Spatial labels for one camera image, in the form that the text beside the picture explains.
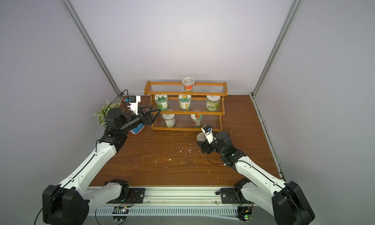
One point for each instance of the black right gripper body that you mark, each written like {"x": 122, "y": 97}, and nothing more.
{"x": 205, "y": 146}

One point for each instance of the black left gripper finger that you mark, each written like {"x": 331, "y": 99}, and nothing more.
{"x": 152, "y": 115}
{"x": 149, "y": 110}

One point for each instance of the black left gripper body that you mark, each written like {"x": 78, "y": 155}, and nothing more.
{"x": 144, "y": 121}

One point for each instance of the mimosa leaf label seed jar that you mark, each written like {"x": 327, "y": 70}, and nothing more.
{"x": 161, "y": 101}

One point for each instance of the small clear tub brown contents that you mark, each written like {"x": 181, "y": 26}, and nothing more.
{"x": 201, "y": 137}

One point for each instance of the sunflower label seed jar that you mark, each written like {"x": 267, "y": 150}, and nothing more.
{"x": 184, "y": 102}

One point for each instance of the small clear tub red contents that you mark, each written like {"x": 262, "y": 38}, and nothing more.
{"x": 188, "y": 83}

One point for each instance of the white lid green label jar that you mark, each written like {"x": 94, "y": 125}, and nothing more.
{"x": 212, "y": 102}

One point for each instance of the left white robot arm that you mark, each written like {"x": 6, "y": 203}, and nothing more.
{"x": 69, "y": 203}

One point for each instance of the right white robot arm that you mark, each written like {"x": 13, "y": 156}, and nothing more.
{"x": 286, "y": 202}

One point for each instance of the white lid jar bottom shelf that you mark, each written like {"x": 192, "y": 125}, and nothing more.
{"x": 169, "y": 120}

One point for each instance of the wooden three-tier shelf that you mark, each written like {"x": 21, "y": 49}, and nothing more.
{"x": 198, "y": 104}

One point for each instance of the tomato label seed jar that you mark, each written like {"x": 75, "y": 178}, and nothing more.
{"x": 196, "y": 120}

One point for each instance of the blue plastic dustpan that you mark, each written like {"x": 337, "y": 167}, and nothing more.
{"x": 137, "y": 129}

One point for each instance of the artificial green plant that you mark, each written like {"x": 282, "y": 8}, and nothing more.
{"x": 102, "y": 111}

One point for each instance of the right controller board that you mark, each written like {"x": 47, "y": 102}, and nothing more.
{"x": 245, "y": 213}

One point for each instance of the controller board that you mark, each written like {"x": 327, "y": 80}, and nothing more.
{"x": 245, "y": 213}
{"x": 120, "y": 214}

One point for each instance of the left controller board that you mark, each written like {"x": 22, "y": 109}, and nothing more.
{"x": 120, "y": 214}

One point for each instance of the left corner aluminium profile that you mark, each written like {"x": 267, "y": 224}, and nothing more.
{"x": 68, "y": 5}

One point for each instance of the corner aluminium profile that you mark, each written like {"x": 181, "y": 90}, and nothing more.
{"x": 276, "y": 47}
{"x": 68, "y": 5}

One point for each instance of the right corner aluminium profile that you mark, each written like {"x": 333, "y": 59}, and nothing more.
{"x": 276, "y": 47}

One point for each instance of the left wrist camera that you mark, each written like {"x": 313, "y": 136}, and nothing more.
{"x": 132, "y": 102}

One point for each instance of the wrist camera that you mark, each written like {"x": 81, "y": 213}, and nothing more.
{"x": 132, "y": 102}
{"x": 208, "y": 132}

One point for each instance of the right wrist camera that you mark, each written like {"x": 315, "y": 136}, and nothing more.
{"x": 208, "y": 132}

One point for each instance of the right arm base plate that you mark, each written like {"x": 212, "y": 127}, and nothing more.
{"x": 231, "y": 196}

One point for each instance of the aluminium front rail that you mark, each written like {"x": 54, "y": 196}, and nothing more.
{"x": 177, "y": 201}

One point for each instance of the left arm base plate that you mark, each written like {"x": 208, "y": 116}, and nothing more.
{"x": 135, "y": 196}

